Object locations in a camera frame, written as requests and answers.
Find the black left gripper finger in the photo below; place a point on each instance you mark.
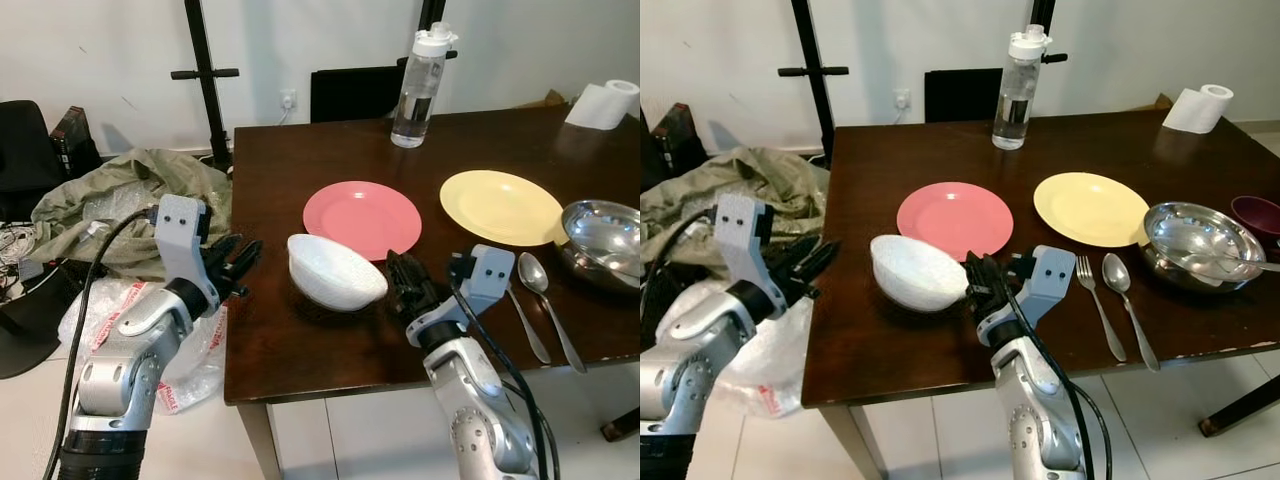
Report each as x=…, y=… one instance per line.
x=236, y=248
x=820, y=265
x=250, y=263
x=804, y=248

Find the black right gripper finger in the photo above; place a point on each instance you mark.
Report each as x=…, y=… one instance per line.
x=998, y=295
x=424, y=295
x=978, y=278
x=401, y=278

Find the white bowl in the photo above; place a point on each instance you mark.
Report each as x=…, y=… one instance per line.
x=335, y=275
x=915, y=275

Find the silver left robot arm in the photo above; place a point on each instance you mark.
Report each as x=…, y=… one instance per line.
x=700, y=335
x=130, y=340

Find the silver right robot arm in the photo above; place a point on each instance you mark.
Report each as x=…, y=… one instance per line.
x=470, y=402
x=1040, y=420

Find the pink plate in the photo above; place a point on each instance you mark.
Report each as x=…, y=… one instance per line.
x=360, y=215
x=955, y=215

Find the clear plastic bag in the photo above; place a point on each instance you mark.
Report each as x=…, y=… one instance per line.
x=200, y=360
x=780, y=360

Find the steel fork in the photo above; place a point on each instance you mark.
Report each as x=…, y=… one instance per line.
x=1101, y=312
x=530, y=333

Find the steel spoon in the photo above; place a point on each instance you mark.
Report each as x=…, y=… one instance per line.
x=533, y=270
x=1115, y=270

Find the yellow plate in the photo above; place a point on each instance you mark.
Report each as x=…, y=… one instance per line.
x=500, y=205
x=1090, y=208

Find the green woven sack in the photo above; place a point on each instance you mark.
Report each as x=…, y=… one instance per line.
x=700, y=190
x=120, y=185

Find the large steel bowl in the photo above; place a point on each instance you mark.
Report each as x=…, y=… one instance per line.
x=1200, y=235
x=600, y=240

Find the dark brown box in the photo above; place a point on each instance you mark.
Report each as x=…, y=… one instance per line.
x=675, y=135
x=75, y=140

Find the black stand pole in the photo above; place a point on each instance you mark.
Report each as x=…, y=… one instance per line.
x=815, y=72
x=432, y=12
x=205, y=72
x=1042, y=10

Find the clear water bottle white cap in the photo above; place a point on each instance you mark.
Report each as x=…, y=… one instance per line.
x=1018, y=100
x=418, y=100

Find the black chair back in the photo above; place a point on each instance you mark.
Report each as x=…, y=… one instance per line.
x=960, y=95
x=350, y=95

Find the black office chair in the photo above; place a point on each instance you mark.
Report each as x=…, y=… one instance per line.
x=22, y=150

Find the white paper towel roll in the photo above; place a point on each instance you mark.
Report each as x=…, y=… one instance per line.
x=1195, y=110
x=600, y=105

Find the thin steel utensil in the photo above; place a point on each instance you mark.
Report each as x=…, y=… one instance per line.
x=1262, y=265

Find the maroon bowl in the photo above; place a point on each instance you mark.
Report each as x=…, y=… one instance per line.
x=1258, y=212

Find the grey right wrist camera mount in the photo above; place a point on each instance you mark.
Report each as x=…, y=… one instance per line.
x=1052, y=280
x=492, y=280

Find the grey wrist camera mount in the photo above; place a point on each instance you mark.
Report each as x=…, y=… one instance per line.
x=740, y=235
x=492, y=280
x=180, y=235
x=1052, y=280

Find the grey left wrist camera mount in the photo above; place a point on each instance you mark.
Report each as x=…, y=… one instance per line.
x=740, y=235
x=180, y=235

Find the white wall outlet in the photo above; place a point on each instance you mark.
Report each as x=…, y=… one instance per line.
x=288, y=99
x=902, y=99

